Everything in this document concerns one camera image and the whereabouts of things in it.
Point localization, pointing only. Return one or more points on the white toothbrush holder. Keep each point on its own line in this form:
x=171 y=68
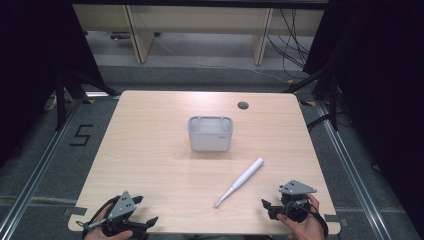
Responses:
x=210 y=141

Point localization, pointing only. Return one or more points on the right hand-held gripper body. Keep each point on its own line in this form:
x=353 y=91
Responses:
x=296 y=188

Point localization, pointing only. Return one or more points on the white electric toothbrush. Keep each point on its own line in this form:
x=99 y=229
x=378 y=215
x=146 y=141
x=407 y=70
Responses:
x=243 y=178

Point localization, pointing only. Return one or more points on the metal floor rail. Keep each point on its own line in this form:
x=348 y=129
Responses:
x=350 y=166
x=36 y=170

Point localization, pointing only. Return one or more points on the grey tape patch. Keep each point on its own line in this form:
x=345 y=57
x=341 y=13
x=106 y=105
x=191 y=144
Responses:
x=76 y=210
x=335 y=219

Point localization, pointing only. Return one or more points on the black curtain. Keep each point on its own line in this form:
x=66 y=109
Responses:
x=30 y=66
x=383 y=83

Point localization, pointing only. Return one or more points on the black metal stand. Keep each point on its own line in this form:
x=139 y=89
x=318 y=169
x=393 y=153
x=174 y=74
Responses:
x=333 y=100
x=60 y=100

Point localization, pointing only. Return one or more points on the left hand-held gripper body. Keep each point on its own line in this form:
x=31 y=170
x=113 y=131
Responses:
x=122 y=206

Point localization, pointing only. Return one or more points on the person's left hand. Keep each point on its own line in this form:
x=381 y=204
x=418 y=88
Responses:
x=96 y=235

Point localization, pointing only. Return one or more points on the beige wooden desk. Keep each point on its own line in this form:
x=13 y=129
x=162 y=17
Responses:
x=200 y=18

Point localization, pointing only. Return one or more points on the person's right hand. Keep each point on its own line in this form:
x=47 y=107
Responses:
x=308 y=230

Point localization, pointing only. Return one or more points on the yellow black floor tape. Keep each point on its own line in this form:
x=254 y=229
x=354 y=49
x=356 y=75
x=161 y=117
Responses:
x=88 y=101
x=308 y=103

